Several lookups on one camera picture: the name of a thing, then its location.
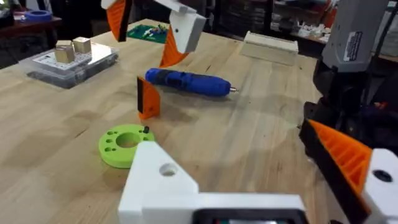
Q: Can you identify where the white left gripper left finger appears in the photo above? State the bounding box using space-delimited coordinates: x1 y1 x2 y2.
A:
118 141 200 224

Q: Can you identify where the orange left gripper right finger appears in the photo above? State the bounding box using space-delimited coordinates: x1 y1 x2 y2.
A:
298 118 398 224

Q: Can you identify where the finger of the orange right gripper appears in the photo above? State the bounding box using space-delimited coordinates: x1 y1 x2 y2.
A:
100 0 134 43
159 11 207 68

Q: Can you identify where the blue electric screwdriver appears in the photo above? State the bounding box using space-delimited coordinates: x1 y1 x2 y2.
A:
144 67 239 98

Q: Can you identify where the green board with toy blocks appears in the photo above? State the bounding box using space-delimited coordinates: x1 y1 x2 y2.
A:
126 23 169 45

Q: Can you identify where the green disc with holes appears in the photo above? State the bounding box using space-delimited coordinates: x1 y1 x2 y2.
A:
98 124 155 169

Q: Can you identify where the clear plastic parts box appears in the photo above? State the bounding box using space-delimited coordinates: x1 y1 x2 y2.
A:
18 42 119 90

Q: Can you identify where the orange ribbed wedge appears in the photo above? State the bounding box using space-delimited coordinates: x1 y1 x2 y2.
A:
136 76 161 121

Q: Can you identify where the blue tape roll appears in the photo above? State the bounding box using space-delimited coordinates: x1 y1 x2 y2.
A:
24 9 53 22

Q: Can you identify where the cream rectangular box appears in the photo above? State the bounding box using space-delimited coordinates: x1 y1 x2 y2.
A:
240 30 300 67

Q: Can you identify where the dark red side table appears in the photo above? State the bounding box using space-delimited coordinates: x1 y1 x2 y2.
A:
0 15 63 40

